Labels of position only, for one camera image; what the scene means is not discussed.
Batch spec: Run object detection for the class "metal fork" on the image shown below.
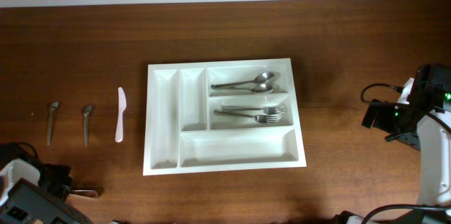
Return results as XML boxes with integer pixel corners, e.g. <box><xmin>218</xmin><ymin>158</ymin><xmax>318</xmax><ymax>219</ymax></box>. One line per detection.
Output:
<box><xmin>221</xmin><ymin>106</ymin><xmax>287</xmax><ymax>115</ymax></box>
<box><xmin>214</xmin><ymin>110</ymin><xmax>279</xmax><ymax>123</ymax></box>

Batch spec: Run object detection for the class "pink plastic knife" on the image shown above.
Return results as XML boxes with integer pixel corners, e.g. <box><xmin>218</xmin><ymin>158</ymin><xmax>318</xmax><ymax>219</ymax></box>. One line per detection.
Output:
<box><xmin>115</xmin><ymin>87</ymin><xmax>127</xmax><ymax>143</ymax></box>

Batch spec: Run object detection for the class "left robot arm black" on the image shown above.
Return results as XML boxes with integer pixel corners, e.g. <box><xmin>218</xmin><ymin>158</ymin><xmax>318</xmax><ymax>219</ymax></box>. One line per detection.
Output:
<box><xmin>1</xmin><ymin>143</ymin><xmax>92</xmax><ymax>224</ymax></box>

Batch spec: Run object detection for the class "left black cable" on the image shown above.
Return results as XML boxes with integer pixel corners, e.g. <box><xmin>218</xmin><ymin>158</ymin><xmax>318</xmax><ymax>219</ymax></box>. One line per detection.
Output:
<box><xmin>13</xmin><ymin>142</ymin><xmax>42</xmax><ymax>161</ymax></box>

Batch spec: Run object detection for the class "small metal teaspoon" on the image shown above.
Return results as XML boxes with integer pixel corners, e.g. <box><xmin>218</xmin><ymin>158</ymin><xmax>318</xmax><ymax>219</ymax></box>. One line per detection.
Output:
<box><xmin>82</xmin><ymin>105</ymin><xmax>94</xmax><ymax>147</ymax></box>
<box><xmin>47</xmin><ymin>101</ymin><xmax>59</xmax><ymax>146</ymax></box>

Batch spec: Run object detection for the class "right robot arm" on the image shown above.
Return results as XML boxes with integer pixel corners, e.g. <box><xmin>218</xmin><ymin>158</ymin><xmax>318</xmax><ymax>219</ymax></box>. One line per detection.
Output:
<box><xmin>332</xmin><ymin>63</ymin><xmax>450</xmax><ymax>224</ymax></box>

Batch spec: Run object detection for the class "white plastic cutlery tray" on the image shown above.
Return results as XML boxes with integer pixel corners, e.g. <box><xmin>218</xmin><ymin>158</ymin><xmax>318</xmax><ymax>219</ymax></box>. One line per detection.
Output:
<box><xmin>143</xmin><ymin>58</ymin><xmax>307</xmax><ymax>175</ymax></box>

